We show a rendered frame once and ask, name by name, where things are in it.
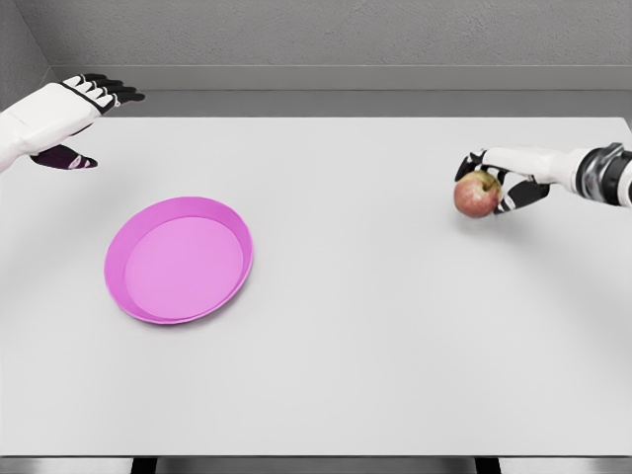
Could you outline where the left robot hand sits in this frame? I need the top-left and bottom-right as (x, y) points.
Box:
(10, 73), (146, 171)

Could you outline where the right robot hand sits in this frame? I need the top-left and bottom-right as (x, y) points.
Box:
(454, 146), (556, 216)

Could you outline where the red-yellow apple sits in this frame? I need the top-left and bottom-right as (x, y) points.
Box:
(453, 170), (503, 218)

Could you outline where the pink plate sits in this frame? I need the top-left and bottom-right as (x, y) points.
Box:
(103, 196), (255, 326)

